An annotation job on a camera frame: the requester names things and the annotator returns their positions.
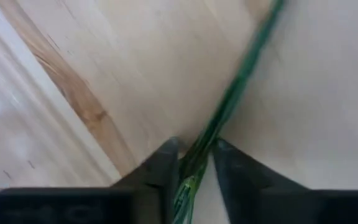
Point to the green strip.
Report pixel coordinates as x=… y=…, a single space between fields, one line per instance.
x=228 y=96

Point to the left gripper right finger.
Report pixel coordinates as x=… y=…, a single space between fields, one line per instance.
x=247 y=186

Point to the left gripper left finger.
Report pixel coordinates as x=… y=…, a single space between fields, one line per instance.
x=157 y=180

